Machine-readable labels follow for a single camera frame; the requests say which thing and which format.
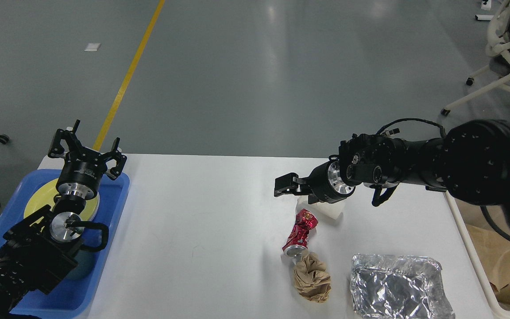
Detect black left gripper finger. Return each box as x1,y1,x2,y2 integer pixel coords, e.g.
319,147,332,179
102,137,127,180
48,119,84,162

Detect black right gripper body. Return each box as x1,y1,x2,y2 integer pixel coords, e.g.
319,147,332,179
309,161,355,203

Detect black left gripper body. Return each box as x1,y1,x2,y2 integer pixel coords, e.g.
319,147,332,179
55,153,107,200

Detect yellow plastic plate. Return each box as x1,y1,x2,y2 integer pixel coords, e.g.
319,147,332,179
23,178,94,221

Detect red foil wrapper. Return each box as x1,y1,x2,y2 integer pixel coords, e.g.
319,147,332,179
282,209,319,258

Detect brown paper bag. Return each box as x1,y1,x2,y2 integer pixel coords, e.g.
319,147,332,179
466,225,510,305

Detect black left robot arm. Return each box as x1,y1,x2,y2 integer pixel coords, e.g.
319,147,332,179
0,121,127,319

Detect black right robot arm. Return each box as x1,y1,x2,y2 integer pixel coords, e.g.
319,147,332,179
274,119,510,229

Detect crushed white paper cup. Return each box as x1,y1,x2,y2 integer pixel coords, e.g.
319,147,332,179
295,196,345,220

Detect pale green plate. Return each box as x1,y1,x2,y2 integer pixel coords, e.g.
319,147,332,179
87,194,100,221

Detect crumpled brown paper ball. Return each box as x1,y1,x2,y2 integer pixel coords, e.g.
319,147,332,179
292,250,332,303

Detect silver foil bag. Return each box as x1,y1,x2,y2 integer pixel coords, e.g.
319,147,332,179
349,254,456,319

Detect blue plastic tray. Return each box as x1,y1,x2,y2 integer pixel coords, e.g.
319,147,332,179
0,169,130,319

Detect white plastic bin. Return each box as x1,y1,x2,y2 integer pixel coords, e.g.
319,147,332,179
443,191,510,319

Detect office chair with castors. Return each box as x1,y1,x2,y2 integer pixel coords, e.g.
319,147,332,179
440,0,510,118

